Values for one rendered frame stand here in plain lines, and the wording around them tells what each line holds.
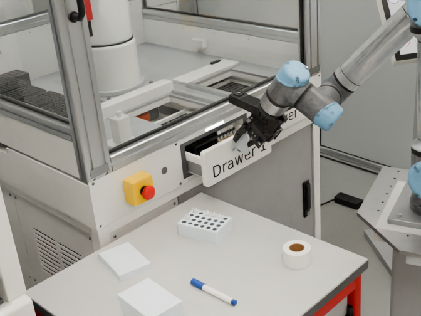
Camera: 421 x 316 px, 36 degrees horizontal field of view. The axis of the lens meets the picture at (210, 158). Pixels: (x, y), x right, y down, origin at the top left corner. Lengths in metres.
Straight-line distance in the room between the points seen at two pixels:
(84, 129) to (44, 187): 0.33
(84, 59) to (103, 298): 0.57
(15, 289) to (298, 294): 0.62
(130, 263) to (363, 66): 0.77
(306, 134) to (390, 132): 1.28
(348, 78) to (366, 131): 1.98
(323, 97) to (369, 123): 2.03
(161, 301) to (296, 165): 1.07
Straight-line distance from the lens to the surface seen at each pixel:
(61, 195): 1.88
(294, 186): 2.43
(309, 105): 1.66
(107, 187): 1.76
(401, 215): 1.82
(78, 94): 1.65
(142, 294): 1.50
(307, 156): 2.45
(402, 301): 1.96
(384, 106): 3.60
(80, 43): 1.62
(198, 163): 1.90
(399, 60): 2.44
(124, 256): 1.71
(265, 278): 1.60
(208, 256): 1.69
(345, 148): 3.85
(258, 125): 1.79
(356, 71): 1.74
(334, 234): 3.18
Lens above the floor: 1.70
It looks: 25 degrees down
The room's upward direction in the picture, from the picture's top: 5 degrees counter-clockwise
